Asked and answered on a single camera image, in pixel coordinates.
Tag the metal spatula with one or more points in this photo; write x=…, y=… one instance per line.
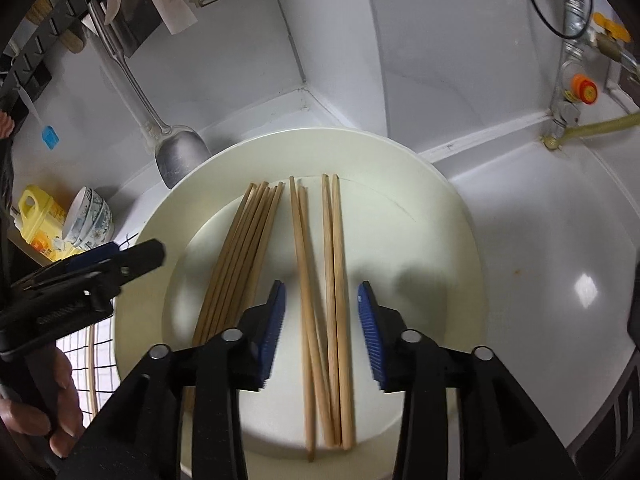
x=177, y=157

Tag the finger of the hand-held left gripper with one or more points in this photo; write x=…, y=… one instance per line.
x=92, y=256
x=145, y=257

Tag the orange round cap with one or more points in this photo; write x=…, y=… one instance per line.
x=584, y=89

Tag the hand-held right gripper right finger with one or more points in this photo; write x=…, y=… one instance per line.
x=370, y=335

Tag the metal gas pipe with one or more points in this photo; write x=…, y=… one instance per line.
x=572, y=15

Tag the yellow dish soap bottle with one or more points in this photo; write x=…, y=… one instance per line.
x=42, y=225

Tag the person's left hand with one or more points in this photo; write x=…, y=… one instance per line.
x=67, y=402

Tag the white black grid cloth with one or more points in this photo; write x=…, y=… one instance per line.
x=80, y=342

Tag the pile of wooden chopsticks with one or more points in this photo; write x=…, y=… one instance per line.
x=340, y=270

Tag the blue silicone brush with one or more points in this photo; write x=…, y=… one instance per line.
x=50, y=137

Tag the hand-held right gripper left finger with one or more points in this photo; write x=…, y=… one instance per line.
x=272, y=330

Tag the single wooden chopstick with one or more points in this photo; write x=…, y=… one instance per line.
x=90, y=370

